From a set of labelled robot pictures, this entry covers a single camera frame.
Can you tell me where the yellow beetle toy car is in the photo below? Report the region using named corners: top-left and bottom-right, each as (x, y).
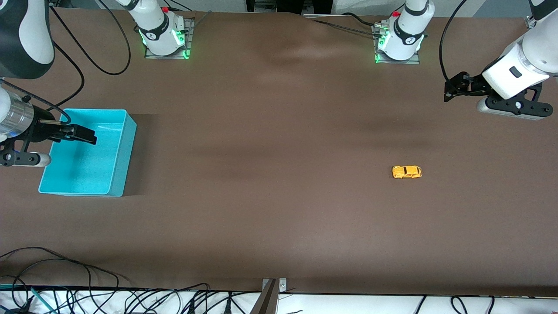
top-left (392, 165), bottom-right (423, 180)

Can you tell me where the turquoise plastic bin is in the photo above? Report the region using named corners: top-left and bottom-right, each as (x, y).
top-left (38, 109), bottom-right (137, 198)

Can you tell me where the short black right arm cable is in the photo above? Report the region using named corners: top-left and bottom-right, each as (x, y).
top-left (0, 41), bottom-right (85, 125)

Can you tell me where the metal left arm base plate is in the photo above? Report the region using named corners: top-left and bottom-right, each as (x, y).
top-left (373, 24), bottom-right (421, 65)

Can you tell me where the long looping black arm cable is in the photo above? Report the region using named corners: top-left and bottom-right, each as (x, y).
top-left (47, 0), bottom-right (131, 75)

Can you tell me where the black cable to arm base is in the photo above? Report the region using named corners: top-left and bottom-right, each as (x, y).
top-left (303, 12), bottom-right (381, 36)

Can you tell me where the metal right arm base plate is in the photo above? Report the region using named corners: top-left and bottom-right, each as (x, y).
top-left (145, 17), bottom-right (195, 59)

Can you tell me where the dark metal post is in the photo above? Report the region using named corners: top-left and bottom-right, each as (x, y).
top-left (251, 279), bottom-right (279, 314)

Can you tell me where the silver metal bracket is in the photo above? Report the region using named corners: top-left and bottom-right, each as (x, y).
top-left (262, 278), bottom-right (287, 294)

